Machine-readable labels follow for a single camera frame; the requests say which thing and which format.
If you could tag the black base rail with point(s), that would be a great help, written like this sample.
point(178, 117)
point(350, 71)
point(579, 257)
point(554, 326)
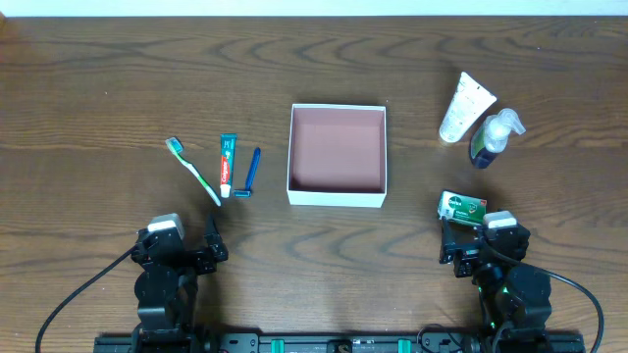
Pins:
point(428, 341)

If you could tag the Colgate toothpaste tube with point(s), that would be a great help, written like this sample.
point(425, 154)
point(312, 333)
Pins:
point(228, 148)

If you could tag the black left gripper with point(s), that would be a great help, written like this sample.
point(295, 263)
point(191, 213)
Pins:
point(194, 258)

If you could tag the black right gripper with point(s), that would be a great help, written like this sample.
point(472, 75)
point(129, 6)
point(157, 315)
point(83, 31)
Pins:
point(467, 251)

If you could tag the blue disposable razor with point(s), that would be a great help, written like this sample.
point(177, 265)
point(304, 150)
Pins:
point(246, 192)

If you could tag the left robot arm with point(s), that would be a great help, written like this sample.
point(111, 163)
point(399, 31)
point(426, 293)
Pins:
point(166, 290)

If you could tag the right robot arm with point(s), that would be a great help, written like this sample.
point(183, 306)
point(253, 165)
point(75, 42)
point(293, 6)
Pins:
point(514, 298)

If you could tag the clear pump sanitizer bottle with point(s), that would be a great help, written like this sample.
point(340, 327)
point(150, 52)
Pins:
point(492, 136)

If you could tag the white lotion tube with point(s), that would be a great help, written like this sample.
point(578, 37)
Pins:
point(469, 101)

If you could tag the white square cardboard box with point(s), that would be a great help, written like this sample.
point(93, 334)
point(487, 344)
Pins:
point(337, 155)

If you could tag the green white toothbrush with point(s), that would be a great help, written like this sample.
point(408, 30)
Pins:
point(175, 146)

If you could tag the green soap bar pack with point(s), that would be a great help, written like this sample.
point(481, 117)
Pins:
point(461, 209)

